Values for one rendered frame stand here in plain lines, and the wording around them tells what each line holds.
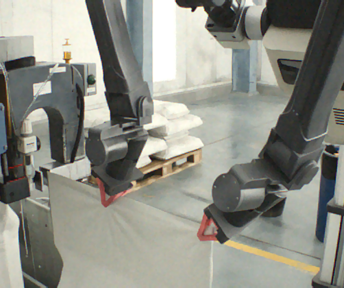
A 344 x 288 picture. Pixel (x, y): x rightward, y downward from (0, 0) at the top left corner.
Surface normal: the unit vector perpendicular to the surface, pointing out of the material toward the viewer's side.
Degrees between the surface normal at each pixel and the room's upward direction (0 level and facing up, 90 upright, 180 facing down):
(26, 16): 90
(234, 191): 79
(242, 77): 90
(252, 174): 29
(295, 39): 40
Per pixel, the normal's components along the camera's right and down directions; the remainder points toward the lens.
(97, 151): -0.62, 0.19
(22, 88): 0.78, 0.16
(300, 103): -0.87, 0.27
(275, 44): -0.41, -0.61
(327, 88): 0.44, 0.66
